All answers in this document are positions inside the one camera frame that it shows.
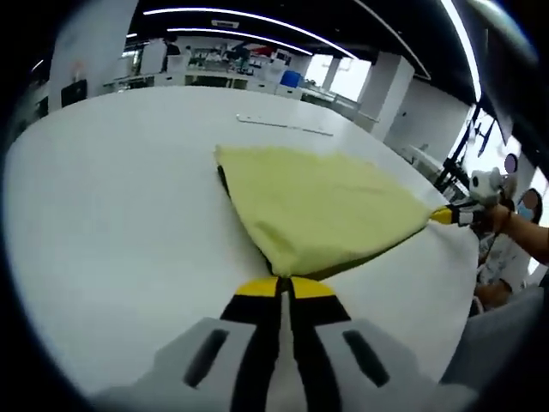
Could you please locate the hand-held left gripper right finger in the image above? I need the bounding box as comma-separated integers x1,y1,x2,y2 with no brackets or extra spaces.
287,277,480,412

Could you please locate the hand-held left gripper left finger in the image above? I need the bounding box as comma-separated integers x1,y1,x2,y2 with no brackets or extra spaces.
96,276,282,412

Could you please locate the yellow garment with coloured sleeves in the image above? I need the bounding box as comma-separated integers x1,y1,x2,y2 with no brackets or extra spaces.
213,143,449,278

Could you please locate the person's right hand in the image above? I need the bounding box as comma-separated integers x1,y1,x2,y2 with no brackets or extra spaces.
482,201,516,235

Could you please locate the black metal stand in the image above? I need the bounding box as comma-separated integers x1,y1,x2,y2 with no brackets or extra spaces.
432,102,498,203

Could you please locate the white square pillar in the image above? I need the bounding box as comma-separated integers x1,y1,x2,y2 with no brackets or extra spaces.
358,51,415,130
47,0,141,112

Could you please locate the ceiling light strip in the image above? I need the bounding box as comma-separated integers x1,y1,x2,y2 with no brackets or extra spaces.
441,0,481,100

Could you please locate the long curved ceiling light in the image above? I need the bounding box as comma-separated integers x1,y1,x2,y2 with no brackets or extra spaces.
143,6,357,59
166,27,314,56

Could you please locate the white storage cabinet row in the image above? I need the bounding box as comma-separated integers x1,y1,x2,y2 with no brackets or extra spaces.
102,36,310,98

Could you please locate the black box at pillar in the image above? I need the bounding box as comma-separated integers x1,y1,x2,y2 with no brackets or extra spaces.
60,80,89,107

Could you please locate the black cable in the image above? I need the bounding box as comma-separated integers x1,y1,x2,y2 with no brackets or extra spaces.
480,231,501,267

